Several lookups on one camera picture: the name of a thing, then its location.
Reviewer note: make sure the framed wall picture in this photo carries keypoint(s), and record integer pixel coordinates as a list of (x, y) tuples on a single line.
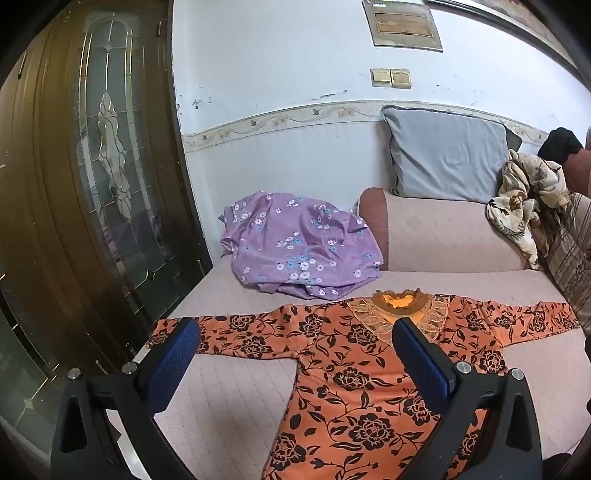
[(402, 25)]

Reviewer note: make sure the right beige wall switch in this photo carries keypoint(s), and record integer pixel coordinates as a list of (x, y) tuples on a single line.
[(401, 78)]

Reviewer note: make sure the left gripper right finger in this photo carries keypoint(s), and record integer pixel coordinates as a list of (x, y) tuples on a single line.
[(508, 445)]

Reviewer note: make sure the beige floral crumpled cloth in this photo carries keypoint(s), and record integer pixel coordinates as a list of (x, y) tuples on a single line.
[(528, 184)]

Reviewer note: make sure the black cloth item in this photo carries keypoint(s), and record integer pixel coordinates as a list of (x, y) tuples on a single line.
[(559, 145)]

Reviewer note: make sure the purple floral cloth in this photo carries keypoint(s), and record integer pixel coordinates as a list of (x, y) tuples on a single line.
[(298, 246)]

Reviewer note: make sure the striped brown pillow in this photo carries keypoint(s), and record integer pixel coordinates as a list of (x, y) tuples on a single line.
[(569, 256)]

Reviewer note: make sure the beige wall switch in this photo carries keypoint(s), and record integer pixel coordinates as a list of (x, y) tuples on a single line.
[(401, 78), (380, 77)]

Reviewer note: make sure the brown wooden glass door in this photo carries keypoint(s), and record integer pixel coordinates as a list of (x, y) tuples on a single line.
[(99, 233)]

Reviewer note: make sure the grey pillow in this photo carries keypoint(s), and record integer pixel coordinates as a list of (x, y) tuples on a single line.
[(447, 156)]

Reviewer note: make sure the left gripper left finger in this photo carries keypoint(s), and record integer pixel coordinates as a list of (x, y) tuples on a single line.
[(84, 445)]

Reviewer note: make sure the orange black floral blouse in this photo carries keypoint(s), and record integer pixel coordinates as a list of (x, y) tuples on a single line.
[(353, 412)]

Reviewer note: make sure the left beige wall switch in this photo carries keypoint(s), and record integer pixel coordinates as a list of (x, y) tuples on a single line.
[(380, 77)]

